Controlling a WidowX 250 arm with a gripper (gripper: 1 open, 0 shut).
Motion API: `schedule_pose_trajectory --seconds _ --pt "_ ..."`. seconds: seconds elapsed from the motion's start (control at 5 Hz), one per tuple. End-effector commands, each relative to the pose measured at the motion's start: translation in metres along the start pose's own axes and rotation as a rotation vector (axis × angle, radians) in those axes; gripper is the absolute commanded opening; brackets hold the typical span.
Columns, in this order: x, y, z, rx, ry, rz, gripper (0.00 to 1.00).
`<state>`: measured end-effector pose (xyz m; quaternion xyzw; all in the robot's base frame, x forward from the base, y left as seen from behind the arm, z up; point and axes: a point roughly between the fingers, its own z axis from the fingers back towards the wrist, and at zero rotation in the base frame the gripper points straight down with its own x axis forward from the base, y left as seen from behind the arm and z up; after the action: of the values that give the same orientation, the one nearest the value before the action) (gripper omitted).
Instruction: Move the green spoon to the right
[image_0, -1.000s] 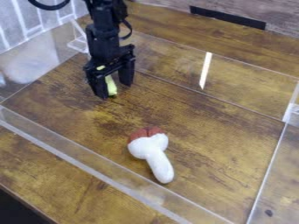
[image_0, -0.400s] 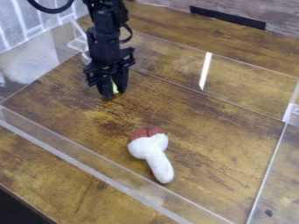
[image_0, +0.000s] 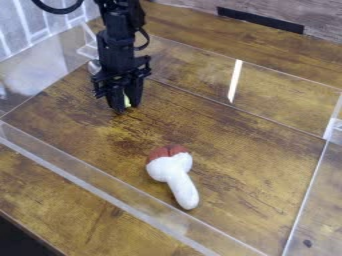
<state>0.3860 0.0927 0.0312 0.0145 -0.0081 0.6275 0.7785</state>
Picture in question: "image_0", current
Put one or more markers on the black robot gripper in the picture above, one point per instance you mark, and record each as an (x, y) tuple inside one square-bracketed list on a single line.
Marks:
[(122, 71)]

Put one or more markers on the green spoon with metal bowl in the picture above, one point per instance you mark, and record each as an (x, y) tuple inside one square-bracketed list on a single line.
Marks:
[(93, 69)]

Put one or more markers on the clear acrylic enclosure wall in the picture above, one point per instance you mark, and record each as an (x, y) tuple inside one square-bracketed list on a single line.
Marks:
[(261, 131)]

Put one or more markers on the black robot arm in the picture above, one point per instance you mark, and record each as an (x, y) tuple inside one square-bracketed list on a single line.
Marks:
[(122, 19)]

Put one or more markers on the white plush mushroom toy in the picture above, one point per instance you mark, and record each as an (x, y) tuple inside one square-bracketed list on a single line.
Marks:
[(168, 165)]

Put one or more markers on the clear acrylic corner bracket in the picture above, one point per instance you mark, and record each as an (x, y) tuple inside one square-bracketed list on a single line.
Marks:
[(88, 50)]

